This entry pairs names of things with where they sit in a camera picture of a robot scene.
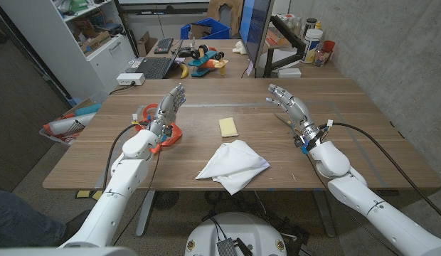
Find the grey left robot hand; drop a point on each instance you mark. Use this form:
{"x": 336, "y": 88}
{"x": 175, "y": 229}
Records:
{"x": 166, "y": 110}

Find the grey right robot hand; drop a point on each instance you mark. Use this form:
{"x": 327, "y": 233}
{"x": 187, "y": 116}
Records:
{"x": 297, "y": 110}

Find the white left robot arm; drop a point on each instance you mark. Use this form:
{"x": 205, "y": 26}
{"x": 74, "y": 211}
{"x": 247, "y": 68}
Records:
{"x": 114, "y": 192}

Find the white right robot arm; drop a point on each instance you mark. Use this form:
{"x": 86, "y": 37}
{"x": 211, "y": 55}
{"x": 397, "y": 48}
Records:
{"x": 370, "y": 206}

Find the grey scissors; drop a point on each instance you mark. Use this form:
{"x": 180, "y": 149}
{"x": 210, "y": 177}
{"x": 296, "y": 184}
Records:
{"x": 282, "y": 119}

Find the yellow sponge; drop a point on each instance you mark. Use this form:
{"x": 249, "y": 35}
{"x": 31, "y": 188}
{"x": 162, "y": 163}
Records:
{"x": 228, "y": 127}

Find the white cloth napkin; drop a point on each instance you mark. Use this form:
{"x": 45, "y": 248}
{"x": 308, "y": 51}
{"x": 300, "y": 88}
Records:
{"x": 234, "y": 163}

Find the orange plastic holder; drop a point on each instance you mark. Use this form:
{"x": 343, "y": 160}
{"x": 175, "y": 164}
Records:
{"x": 175, "y": 134}

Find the small white box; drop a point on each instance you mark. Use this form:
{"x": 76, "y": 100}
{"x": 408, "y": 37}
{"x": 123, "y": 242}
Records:
{"x": 289, "y": 73}

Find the yellow banana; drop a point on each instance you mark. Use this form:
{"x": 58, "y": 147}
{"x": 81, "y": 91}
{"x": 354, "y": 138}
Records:
{"x": 185, "y": 72}

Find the black laptop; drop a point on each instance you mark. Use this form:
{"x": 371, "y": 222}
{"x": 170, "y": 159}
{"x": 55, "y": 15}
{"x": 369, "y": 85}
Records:
{"x": 154, "y": 67}

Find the white power strip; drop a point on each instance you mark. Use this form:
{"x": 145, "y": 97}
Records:
{"x": 129, "y": 79}

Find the clear glass jar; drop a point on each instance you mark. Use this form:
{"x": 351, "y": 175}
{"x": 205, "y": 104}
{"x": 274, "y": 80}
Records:
{"x": 321, "y": 58}

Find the black computer mouse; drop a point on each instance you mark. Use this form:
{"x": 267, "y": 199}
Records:
{"x": 185, "y": 52}

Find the teal orange toy airplane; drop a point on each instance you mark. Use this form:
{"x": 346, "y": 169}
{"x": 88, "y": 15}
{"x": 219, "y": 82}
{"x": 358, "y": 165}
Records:
{"x": 206, "y": 62}

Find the black keyboard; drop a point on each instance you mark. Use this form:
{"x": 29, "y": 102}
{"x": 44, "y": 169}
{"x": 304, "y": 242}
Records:
{"x": 163, "y": 45}

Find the white wipes canister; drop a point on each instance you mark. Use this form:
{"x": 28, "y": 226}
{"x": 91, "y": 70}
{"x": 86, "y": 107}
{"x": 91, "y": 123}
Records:
{"x": 311, "y": 44}

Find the brown cardboard box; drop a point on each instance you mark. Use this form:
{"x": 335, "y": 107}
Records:
{"x": 145, "y": 44}

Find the red cup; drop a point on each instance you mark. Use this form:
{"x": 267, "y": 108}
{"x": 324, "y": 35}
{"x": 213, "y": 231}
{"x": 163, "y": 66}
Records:
{"x": 329, "y": 45}

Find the red printed box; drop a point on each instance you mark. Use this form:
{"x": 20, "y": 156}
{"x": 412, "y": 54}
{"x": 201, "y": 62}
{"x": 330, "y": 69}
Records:
{"x": 275, "y": 39}

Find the teal foam roll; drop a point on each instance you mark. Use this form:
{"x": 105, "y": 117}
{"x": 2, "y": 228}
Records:
{"x": 87, "y": 109}

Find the white shelf cabinet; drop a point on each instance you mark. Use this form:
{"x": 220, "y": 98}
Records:
{"x": 99, "y": 64}

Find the white plush toy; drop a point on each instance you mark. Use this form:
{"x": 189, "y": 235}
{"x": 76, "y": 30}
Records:
{"x": 239, "y": 48}

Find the dark lidded bottle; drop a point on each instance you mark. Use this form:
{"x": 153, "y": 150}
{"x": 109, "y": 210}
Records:
{"x": 310, "y": 25}

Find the black round fan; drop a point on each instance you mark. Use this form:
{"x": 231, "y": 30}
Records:
{"x": 165, "y": 200}

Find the computer monitor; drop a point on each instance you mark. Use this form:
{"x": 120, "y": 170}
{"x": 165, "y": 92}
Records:
{"x": 254, "y": 28}

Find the blue plastic bin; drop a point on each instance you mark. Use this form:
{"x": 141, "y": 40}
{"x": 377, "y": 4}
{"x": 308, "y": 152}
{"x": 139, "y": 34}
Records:
{"x": 220, "y": 30}

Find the black framed whiteboard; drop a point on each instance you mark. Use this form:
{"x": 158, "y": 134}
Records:
{"x": 163, "y": 7}

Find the grey table leg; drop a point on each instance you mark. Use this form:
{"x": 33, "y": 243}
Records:
{"x": 145, "y": 213}
{"x": 324, "y": 213}

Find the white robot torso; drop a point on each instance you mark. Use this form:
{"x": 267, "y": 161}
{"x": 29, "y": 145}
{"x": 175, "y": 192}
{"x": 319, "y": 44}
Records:
{"x": 242, "y": 227}

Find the person's leg in jeans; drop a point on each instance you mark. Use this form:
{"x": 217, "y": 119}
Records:
{"x": 21, "y": 220}

